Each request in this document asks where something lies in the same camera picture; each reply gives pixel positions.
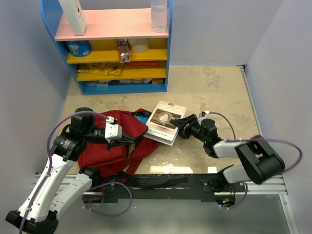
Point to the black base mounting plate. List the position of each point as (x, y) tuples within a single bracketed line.
[(202, 187)]

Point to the white coffee cover book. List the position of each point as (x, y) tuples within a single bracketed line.
[(159, 123)]

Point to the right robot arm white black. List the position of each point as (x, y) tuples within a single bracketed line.
[(259, 161)]

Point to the red flat box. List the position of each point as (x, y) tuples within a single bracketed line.
[(143, 63)]

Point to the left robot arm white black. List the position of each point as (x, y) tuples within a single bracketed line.
[(40, 211)]

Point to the blue snack can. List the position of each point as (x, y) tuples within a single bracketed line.
[(80, 48)]

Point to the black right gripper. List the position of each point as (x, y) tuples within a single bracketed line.
[(184, 130)]

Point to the red backpack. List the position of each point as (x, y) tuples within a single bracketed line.
[(115, 160)]

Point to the white round container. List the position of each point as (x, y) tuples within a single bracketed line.
[(139, 45)]

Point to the white tall carton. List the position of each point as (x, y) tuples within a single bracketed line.
[(74, 15)]

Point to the silver snack packet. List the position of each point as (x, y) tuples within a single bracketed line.
[(123, 50)]

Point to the blue shelf unit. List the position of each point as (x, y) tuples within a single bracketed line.
[(104, 28)]

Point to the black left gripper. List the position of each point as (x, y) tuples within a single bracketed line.
[(107, 144)]

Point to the clear plastic bottle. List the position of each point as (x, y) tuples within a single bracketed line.
[(159, 15)]

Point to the blue dinosaur pencil case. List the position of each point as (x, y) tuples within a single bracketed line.
[(143, 116)]

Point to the yellow chips bag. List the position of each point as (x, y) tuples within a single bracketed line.
[(101, 68)]

